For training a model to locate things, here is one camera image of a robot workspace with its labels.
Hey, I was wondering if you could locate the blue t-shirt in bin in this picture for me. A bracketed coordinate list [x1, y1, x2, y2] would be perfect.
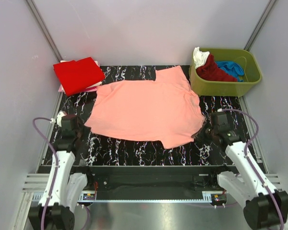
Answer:
[216, 61, 244, 82]

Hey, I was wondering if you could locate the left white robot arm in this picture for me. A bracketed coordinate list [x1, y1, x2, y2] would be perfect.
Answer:
[28, 128, 94, 230]

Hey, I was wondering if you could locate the folded red t-shirt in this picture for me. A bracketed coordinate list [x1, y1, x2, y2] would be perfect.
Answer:
[53, 57, 105, 96]

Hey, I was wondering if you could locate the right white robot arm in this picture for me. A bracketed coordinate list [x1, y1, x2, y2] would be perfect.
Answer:
[192, 123, 288, 230]

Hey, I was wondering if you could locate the dark red t-shirt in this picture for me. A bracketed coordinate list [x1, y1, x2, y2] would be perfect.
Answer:
[196, 54, 238, 82]

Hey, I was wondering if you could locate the white t-shirt in bin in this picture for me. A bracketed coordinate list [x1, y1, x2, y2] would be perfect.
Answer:
[193, 47, 210, 69]

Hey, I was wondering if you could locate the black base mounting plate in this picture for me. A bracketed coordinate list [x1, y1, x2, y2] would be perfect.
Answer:
[87, 165, 237, 202]

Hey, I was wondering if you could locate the salmon pink t-shirt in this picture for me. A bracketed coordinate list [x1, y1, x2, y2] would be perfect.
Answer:
[85, 66, 205, 149]

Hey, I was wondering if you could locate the olive green plastic bin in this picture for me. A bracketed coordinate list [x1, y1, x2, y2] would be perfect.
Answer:
[189, 48, 262, 97]

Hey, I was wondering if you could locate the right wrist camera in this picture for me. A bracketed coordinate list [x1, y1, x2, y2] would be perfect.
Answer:
[210, 112, 230, 132]

